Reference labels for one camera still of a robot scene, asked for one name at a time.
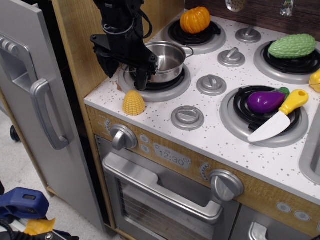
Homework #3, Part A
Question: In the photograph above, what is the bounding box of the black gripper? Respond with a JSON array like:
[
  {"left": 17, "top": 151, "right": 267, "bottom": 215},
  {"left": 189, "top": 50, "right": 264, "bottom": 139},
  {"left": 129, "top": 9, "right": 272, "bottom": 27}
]
[{"left": 90, "top": 23, "right": 158, "bottom": 91}]

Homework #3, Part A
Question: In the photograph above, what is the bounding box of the yellow toy corn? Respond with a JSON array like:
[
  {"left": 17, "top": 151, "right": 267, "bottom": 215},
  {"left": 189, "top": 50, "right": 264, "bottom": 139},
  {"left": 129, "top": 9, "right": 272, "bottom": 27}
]
[{"left": 122, "top": 90, "right": 146, "bottom": 116}]

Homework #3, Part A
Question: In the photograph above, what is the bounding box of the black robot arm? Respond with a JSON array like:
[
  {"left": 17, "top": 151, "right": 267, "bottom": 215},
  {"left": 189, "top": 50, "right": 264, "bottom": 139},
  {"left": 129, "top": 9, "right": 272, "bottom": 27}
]
[{"left": 90, "top": 0, "right": 158, "bottom": 91}]

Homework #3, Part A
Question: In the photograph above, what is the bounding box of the front left stove burner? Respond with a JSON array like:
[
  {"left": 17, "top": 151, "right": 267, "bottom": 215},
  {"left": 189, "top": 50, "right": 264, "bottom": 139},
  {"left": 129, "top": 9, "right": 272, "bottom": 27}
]
[{"left": 117, "top": 64, "right": 192, "bottom": 103}]

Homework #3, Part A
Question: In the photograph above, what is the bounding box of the stove burner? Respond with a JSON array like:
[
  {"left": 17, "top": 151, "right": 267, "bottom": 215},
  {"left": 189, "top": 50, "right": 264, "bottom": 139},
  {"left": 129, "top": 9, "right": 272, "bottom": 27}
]
[
  {"left": 219, "top": 85, "right": 309, "bottom": 148},
  {"left": 253, "top": 41, "right": 320, "bottom": 85},
  {"left": 117, "top": 64, "right": 192, "bottom": 103},
  {"left": 162, "top": 20, "right": 227, "bottom": 55}
]

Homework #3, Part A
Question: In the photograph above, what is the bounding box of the back left stove burner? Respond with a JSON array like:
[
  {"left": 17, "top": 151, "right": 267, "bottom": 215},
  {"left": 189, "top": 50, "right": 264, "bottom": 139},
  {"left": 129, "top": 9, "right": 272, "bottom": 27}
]
[{"left": 162, "top": 20, "right": 227, "bottom": 55}]

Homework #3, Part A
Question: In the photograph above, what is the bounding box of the front right stove burner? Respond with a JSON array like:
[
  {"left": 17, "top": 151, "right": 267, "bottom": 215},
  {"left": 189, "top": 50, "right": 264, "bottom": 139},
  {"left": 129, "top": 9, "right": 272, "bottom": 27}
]
[{"left": 219, "top": 85, "right": 309, "bottom": 148}]

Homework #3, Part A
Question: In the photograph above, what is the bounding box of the back right stove burner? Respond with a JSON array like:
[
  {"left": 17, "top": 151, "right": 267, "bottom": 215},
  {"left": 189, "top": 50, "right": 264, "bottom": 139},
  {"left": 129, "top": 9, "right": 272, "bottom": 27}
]
[{"left": 253, "top": 41, "right": 320, "bottom": 85}]

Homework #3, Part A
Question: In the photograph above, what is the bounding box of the small steel pot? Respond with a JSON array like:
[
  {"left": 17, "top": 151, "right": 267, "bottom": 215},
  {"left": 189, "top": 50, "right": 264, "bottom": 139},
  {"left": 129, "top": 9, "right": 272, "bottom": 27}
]
[{"left": 145, "top": 41, "right": 194, "bottom": 84}]

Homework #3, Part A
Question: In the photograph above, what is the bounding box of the left oven dial knob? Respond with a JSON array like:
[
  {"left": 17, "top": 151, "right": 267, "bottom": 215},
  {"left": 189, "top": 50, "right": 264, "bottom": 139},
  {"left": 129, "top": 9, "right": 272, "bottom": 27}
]
[{"left": 110, "top": 124, "right": 138, "bottom": 151}]

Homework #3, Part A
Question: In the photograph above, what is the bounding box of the oven dial knob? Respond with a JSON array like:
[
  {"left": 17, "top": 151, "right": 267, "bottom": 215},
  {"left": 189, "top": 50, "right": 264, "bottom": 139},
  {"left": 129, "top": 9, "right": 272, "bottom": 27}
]
[
  {"left": 209, "top": 169, "right": 245, "bottom": 202},
  {"left": 110, "top": 124, "right": 138, "bottom": 151}
]

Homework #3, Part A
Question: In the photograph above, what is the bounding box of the grey stovetop knob front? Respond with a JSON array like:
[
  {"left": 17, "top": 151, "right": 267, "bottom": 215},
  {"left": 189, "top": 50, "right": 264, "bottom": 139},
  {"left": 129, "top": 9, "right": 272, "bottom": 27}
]
[{"left": 171, "top": 105, "right": 205, "bottom": 131}]

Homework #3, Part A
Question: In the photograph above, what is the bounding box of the grey stovetop knob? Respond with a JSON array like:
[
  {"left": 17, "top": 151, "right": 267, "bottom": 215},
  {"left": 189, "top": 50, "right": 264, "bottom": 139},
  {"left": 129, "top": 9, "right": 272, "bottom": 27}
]
[
  {"left": 171, "top": 105, "right": 205, "bottom": 131},
  {"left": 196, "top": 74, "right": 227, "bottom": 96},
  {"left": 217, "top": 47, "right": 246, "bottom": 68},
  {"left": 235, "top": 25, "right": 262, "bottom": 44}
]

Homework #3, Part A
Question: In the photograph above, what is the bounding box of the grey stovetop knob middle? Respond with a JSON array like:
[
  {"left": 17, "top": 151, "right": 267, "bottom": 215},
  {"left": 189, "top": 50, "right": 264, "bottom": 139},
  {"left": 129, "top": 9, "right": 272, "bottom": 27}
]
[{"left": 196, "top": 74, "right": 227, "bottom": 96}]

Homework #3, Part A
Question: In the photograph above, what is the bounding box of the orange toy pumpkin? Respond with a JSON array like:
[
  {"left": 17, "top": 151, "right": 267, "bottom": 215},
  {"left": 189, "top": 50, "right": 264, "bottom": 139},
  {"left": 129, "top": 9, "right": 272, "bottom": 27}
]
[{"left": 179, "top": 6, "right": 211, "bottom": 34}]

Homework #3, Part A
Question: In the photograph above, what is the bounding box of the oven clock display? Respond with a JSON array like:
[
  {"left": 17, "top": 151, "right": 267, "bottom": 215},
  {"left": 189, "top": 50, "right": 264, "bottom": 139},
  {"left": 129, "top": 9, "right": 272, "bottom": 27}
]
[{"left": 153, "top": 143, "right": 192, "bottom": 170}]

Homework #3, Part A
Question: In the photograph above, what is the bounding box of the grey toy fridge door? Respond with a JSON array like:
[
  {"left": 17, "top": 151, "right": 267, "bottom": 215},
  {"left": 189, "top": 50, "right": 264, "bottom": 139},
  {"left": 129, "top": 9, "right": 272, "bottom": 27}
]
[{"left": 0, "top": 0, "right": 106, "bottom": 231}]

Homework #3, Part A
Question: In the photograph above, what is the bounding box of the grey stovetop knob upper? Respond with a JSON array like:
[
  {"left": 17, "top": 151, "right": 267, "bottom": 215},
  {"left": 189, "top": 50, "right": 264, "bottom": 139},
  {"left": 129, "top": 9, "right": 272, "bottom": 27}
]
[{"left": 217, "top": 47, "right": 246, "bottom": 68}]

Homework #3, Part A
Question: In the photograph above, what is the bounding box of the hanging metal strainer spoon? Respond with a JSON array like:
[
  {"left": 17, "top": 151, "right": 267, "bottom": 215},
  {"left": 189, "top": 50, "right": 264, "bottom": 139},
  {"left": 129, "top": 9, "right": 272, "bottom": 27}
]
[{"left": 225, "top": 0, "right": 248, "bottom": 13}]

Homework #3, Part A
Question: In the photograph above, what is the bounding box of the grey stovetop knob back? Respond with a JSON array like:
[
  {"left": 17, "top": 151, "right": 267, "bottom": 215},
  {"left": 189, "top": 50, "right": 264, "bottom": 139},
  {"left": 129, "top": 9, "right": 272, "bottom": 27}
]
[{"left": 235, "top": 25, "right": 262, "bottom": 44}]

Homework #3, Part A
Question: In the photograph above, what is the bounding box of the black caster wheel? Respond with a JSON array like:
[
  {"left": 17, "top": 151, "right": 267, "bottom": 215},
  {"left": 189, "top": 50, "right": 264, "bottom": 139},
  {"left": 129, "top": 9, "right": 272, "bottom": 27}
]
[{"left": 10, "top": 125, "right": 21, "bottom": 142}]

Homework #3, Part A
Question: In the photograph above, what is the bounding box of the purple toy eggplant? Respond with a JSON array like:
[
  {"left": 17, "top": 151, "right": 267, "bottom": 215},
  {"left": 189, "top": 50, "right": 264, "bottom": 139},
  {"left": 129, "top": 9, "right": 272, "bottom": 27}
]
[{"left": 246, "top": 87, "right": 290, "bottom": 114}]

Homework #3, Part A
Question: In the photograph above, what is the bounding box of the grey oven door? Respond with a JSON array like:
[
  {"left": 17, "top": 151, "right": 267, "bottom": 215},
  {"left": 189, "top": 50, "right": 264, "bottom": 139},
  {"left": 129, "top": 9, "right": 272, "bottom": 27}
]
[{"left": 95, "top": 136, "right": 240, "bottom": 240}]

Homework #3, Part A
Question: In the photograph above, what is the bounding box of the right oven dial knob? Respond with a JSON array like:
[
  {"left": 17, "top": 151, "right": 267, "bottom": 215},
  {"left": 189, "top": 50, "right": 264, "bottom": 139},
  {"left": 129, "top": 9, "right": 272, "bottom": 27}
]
[{"left": 209, "top": 169, "right": 245, "bottom": 202}]

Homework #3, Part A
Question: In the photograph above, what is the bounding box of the green toy bitter gourd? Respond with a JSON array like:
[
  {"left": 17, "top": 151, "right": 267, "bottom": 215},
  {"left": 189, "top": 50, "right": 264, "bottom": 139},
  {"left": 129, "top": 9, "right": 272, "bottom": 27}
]
[{"left": 268, "top": 34, "right": 317, "bottom": 59}]

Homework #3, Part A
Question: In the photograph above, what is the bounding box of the blue clamp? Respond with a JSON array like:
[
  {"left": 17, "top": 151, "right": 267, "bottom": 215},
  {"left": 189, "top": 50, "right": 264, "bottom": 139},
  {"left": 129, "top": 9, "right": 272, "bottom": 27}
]
[{"left": 0, "top": 187, "right": 50, "bottom": 220}]

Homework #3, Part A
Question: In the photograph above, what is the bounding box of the hanging metal utensil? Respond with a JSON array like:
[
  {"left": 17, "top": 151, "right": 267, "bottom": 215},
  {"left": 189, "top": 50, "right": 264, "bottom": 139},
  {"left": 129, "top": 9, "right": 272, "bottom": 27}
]
[{"left": 280, "top": 0, "right": 296, "bottom": 17}]

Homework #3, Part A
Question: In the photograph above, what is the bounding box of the yellow tape piece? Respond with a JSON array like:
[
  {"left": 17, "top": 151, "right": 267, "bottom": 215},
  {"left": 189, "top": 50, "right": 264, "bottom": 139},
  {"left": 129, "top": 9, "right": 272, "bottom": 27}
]
[{"left": 23, "top": 218, "right": 56, "bottom": 236}]

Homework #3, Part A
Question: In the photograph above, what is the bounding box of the yellow toy pepper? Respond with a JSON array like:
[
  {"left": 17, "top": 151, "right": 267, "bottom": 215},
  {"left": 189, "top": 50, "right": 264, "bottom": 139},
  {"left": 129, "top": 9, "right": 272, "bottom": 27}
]
[{"left": 309, "top": 70, "right": 320, "bottom": 93}]

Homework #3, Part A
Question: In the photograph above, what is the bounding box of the grey lower cabinet door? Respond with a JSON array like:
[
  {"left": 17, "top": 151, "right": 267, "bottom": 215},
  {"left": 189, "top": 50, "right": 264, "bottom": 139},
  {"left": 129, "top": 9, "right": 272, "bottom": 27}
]
[{"left": 230, "top": 205, "right": 312, "bottom": 240}]

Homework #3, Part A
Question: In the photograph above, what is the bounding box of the grey sink basin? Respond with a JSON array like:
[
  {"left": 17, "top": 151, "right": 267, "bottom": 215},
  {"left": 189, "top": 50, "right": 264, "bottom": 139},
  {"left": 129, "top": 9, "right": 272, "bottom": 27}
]
[{"left": 299, "top": 106, "right": 320, "bottom": 185}]

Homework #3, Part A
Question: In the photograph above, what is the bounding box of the silver fridge door handle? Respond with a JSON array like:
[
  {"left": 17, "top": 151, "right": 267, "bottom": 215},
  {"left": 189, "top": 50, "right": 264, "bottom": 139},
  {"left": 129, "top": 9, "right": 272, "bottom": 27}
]
[{"left": 29, "top": 78, "right": 76, "bottom": 151}]

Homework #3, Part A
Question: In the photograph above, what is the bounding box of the silver oven door handle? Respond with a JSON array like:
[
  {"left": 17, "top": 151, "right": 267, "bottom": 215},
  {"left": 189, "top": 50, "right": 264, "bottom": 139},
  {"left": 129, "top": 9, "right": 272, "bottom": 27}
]
[{"left": 102, "top": 153, "right": 223, "bottom": 225}]

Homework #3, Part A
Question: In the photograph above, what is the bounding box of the yellow handled toy knife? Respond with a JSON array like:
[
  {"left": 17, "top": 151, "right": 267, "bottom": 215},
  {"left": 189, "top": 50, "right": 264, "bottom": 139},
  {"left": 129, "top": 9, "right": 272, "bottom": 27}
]
[{"left": 247, "top": 89, "right": 309, "bottom": 143}]

